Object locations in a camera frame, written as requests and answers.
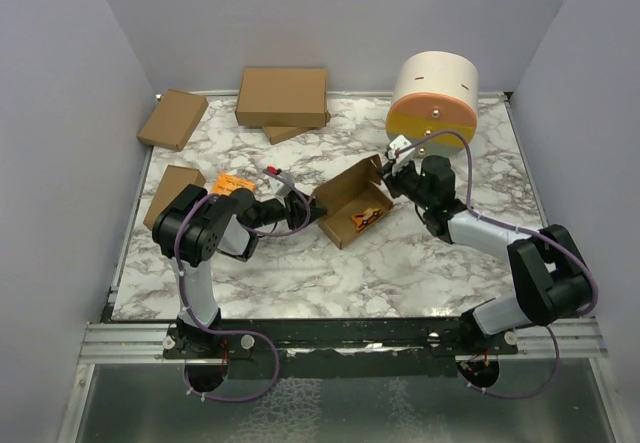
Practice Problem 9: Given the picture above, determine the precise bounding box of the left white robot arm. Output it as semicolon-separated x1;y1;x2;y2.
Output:
152;184;327;358

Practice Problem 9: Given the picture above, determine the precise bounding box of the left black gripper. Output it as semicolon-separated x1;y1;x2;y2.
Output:
249;187;327;231

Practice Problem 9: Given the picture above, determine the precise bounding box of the large folded cardboard box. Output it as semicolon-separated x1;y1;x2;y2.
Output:
235;67;330;128

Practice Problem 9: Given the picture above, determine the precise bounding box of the small orange toy car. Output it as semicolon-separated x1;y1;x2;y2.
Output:
351;207;383;232

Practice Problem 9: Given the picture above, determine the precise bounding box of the small cardboard box under stack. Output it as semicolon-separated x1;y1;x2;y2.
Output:
262;126;308;145

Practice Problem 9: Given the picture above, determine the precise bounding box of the folded cardboard box back left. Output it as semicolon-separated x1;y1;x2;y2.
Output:
137;89;208;152

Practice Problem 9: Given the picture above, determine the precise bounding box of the folded cardboard box front left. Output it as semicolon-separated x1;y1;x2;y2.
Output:
143;165;206;230

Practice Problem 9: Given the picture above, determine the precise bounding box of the brown cardboard box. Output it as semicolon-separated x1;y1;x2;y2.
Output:
312;155;393;250

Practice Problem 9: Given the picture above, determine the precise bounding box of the aluminium rail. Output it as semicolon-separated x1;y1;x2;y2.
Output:
78;322;169;365

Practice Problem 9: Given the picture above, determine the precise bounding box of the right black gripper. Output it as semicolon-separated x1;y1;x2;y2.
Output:
378;157;434;211

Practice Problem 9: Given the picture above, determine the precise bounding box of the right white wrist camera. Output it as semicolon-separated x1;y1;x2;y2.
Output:
386;135;415;175

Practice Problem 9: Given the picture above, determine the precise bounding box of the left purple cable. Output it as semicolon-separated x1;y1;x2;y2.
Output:
174;165;314;404

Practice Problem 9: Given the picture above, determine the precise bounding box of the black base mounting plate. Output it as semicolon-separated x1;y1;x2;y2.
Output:
162;317;517;380

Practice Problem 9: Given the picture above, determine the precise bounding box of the purple cable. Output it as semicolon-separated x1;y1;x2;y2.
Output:
387;130;600;399
174;165;314;404

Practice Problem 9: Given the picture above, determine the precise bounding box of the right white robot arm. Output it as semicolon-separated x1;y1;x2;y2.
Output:
378;156;596;354

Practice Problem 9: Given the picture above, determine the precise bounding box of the round pastel drawer cabinet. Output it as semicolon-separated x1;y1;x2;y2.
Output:
385;51;479;142

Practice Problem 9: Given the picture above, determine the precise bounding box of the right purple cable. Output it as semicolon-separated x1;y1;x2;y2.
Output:
387;130;600;399

